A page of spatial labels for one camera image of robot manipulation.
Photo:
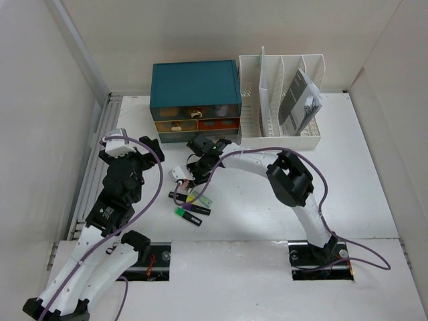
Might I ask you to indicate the grey Canon setup guide booklet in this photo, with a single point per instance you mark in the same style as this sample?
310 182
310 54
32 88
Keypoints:
299 106

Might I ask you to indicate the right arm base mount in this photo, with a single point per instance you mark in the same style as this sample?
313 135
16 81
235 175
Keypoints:
309 263

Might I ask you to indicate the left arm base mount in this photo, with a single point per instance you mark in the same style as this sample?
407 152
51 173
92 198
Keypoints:
152 265

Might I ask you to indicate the yellow cap black highlighter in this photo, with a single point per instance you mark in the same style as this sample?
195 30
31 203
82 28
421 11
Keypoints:
181 199

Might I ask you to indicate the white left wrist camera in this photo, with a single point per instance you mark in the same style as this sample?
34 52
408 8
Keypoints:
117 147

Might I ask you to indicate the teal desktop drawer cabinet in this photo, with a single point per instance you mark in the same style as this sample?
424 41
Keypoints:
182 97

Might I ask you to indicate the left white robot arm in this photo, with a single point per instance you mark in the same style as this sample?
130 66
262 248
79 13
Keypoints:
103 251

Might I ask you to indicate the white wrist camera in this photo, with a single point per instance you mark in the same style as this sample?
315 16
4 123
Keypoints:
180 173
117 147

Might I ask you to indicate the clear jar of paper clips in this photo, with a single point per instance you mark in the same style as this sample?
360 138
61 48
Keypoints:
221 110

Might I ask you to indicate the clear mesh document pouch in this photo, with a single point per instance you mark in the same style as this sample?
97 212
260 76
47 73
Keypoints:
263 95

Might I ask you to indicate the green cap black highlighter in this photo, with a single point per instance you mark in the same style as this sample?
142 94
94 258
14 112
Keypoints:
188 217

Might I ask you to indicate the aluminium frame rail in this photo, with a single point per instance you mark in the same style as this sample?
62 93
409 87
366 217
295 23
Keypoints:
104 118

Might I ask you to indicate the purple cap black highlighter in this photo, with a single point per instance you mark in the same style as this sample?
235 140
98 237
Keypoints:
197 209

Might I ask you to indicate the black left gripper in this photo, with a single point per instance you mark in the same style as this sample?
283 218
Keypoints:
148 159

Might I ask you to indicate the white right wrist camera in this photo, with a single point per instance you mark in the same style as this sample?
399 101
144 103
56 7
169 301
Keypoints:
180 173

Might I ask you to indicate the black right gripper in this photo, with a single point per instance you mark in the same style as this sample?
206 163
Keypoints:
198 180

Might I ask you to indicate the white perforated file organizer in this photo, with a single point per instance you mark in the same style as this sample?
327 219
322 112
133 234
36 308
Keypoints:
281 70

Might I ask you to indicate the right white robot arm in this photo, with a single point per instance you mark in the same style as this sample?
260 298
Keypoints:
289 179

